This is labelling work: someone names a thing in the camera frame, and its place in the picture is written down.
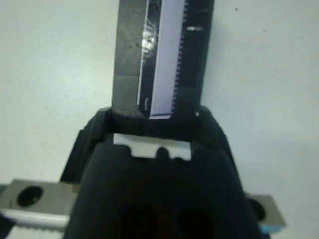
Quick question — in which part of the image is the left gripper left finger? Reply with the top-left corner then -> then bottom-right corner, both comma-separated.
59,106 -> 114,184

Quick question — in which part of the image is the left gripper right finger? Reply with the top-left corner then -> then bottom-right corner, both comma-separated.
191,105 -> 246,195

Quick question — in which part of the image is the black glossy box lid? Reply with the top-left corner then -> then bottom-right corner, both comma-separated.
111,0 -> 215,137

